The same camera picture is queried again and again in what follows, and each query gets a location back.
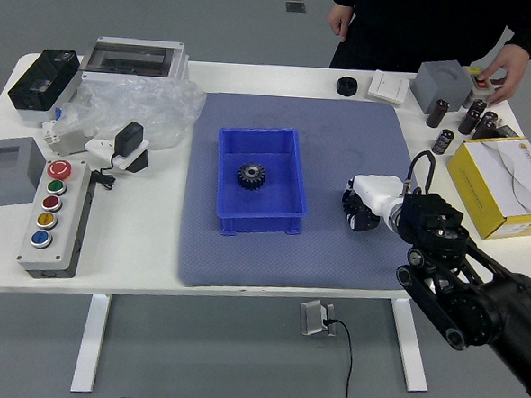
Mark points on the person's left hand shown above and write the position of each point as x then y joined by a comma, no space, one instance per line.
510,60

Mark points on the person's right hand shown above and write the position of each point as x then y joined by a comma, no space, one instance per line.
339,21

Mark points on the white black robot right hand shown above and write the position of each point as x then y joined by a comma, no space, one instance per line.
379,190

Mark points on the small black gear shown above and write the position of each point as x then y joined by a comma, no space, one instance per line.
354,209

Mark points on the big black gear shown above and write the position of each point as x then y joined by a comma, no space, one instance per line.
251,176

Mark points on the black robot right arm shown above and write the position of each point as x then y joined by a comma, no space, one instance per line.
431,222

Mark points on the blue plastic box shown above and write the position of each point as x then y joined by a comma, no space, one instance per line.
283,195

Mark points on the white distribution box clear window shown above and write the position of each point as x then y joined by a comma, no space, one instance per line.
125,59

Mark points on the grey five-button control box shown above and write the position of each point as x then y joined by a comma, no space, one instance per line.
64,216

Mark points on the dark brown capacitor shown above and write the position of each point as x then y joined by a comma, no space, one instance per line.
442,142
469,122
476,106
437,112
486,124

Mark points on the grey cube with round recess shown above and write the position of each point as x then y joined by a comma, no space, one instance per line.
439,88

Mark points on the person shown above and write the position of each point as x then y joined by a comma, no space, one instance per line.
415,28

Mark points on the grey-blue mat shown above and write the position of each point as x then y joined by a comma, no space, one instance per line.
356,267

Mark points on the yellow and white carton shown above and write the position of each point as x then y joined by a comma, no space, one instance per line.
497,177

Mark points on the silver floor socket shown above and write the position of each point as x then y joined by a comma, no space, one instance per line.
312,317

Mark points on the white table leg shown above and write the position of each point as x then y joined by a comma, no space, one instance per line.
92,342
411,361

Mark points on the clear plastic bag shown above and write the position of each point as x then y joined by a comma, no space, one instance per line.
163,107

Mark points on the black power adapter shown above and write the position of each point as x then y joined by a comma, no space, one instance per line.
129,138

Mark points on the white power socket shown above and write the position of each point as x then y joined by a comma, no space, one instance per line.
99,147

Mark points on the white circuit breaker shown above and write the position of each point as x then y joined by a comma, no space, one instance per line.
70,144

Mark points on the grey cube with square recess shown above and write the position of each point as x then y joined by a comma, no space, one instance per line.
5,183

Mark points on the small red-button switch box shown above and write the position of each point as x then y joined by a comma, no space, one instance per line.
482,84

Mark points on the white wall switch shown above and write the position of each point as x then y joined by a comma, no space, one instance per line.
387,87

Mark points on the black and grey enclosure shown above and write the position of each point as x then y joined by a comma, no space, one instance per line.
43,77

